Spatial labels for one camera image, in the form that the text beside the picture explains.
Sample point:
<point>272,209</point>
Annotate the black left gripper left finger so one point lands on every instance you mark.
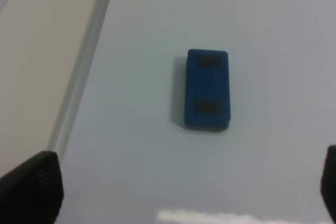
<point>33,191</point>

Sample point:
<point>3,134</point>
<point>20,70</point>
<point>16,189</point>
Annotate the blue whiteboard eraser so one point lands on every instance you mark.
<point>207,91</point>

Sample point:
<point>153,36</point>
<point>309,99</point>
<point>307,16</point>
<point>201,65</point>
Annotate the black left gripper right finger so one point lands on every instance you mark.
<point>328,181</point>

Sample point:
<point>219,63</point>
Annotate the white whiteboard with aluminium frame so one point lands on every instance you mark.
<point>130,159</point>

